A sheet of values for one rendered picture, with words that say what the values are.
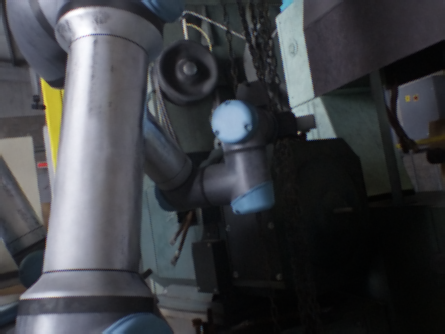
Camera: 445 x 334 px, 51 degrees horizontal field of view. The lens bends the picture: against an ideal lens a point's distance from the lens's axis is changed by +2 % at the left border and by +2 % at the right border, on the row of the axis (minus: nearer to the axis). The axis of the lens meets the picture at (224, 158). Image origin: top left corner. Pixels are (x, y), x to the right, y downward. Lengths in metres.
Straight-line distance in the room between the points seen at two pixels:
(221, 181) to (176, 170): 0.08
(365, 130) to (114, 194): 1.60
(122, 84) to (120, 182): 0.10
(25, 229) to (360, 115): 1.41
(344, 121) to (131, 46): 1.49
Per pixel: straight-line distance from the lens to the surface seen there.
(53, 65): 0.65
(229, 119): 0.76
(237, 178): 0.78
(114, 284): 0.42
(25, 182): 7.26
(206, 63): 2.19
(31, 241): 0.97
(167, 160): 0.77
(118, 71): 0.49
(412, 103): 8.06
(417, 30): 1.47
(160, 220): 1.69
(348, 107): 1.97
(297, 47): 2.05
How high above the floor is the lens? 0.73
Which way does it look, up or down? 4 degrees up
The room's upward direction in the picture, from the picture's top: 9 degrees counter-clockwise
